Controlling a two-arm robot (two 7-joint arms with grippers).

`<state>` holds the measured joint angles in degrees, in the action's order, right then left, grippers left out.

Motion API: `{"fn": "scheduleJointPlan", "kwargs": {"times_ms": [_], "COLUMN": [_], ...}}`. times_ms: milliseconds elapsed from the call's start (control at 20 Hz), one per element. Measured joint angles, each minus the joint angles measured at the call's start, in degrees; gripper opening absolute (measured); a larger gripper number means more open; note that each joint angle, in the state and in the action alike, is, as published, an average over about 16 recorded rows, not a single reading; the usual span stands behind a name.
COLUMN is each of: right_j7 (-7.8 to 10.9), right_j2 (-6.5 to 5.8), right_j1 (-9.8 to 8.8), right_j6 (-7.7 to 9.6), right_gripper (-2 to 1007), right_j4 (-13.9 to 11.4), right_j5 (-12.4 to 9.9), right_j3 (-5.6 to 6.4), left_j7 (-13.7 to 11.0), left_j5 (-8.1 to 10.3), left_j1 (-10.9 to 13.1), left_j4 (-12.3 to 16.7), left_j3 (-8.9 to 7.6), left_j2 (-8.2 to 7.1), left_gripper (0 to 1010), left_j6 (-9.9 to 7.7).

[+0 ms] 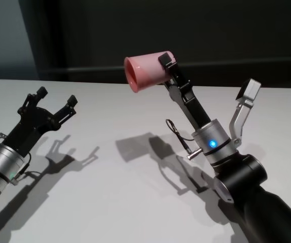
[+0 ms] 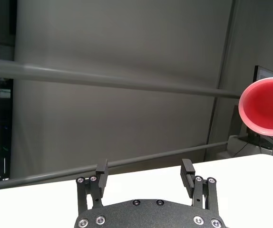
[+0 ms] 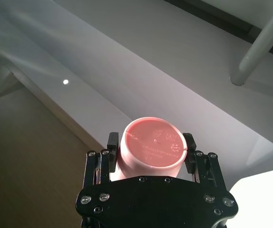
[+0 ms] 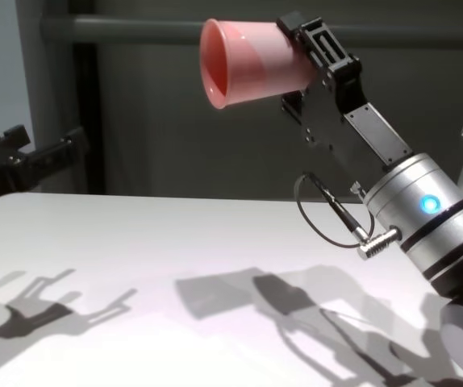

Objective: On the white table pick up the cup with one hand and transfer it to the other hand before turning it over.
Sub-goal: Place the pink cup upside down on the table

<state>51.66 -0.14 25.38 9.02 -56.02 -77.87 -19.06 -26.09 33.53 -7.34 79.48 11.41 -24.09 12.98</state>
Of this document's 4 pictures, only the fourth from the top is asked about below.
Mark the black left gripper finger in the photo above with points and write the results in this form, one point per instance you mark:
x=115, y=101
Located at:
x=9, y=139
x=50, y=159

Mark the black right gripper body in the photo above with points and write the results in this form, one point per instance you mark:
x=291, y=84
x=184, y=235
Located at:
x=336, y=117

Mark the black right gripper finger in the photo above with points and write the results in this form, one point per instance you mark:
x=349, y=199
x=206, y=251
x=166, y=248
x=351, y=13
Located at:
x=294, y=102
x=324, y=44

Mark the pink plastic cup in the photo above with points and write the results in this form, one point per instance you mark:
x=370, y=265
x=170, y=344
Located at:
x=255, y=60

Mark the dark vertical frame post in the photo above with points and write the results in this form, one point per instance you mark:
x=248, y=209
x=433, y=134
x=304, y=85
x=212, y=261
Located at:
x=90, y=80

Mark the thick grey horizontal rail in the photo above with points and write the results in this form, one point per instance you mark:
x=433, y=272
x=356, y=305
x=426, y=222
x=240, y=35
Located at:
x=134, y=29

